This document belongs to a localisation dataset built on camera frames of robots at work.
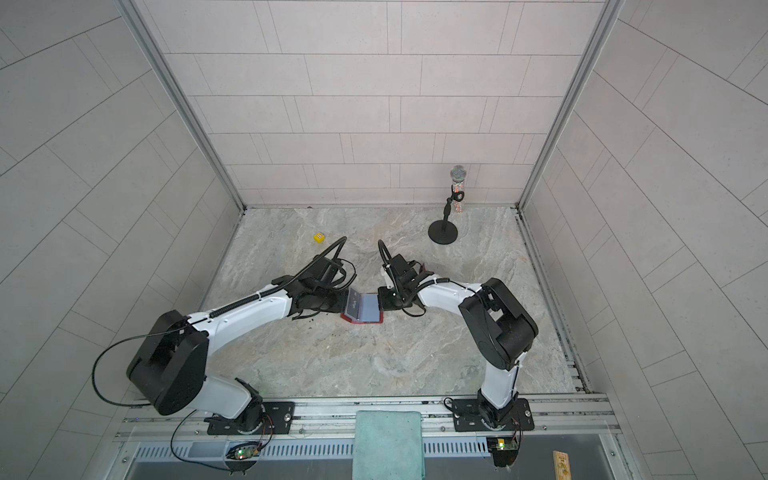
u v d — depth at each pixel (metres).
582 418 0.72
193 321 0.45
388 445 0.67
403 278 0.72
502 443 0.69
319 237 1.05
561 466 0.64
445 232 1.08
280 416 0.71
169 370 0.41
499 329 0.47
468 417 0.71
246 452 0.64
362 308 0.90
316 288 0.66
